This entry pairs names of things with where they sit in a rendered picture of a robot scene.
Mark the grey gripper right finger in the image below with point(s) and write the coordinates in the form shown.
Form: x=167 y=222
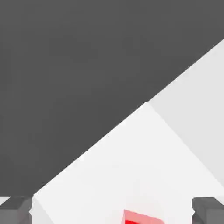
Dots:
x=208 y=212

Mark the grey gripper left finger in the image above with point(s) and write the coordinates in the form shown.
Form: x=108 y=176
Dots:
x=15 y=212

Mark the small red cube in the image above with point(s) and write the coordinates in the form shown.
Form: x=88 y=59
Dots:
x=140 y=218

